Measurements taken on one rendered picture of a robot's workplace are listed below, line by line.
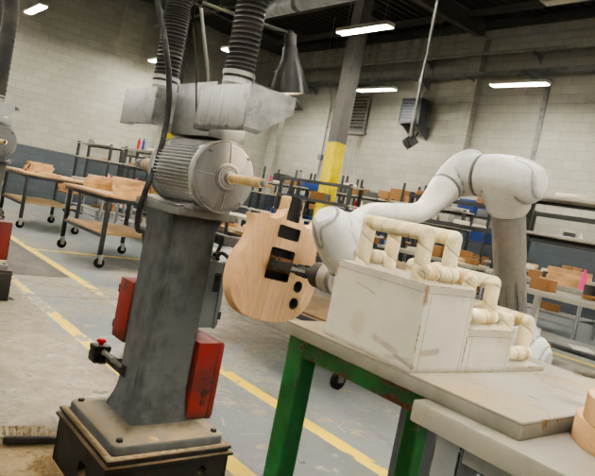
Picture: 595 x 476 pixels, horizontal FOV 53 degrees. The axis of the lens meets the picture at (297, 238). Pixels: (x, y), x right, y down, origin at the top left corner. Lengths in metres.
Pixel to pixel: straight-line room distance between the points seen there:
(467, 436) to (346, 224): 0.66
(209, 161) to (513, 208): 0.99
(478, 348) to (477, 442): 0.31
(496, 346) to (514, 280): 0.65
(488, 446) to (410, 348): 0.24
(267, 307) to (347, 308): 0.61
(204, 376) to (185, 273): 0.42
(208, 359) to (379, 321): 1.25
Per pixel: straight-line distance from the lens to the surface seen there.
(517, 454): 1.02
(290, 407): 1.45
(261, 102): 1.83
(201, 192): 2.07
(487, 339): 1.34
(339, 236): 1.50
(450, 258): 1.25
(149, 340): 2.27
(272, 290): 1.88
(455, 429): 1.08
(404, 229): 1.22
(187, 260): 2.25
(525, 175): 1.82
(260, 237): 1.81
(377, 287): 1.25
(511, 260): 1.96
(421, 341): 1.18
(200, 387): 2.42
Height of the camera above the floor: 1.20
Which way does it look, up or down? 3 degrees down
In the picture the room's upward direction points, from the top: 11 degrees clockwise
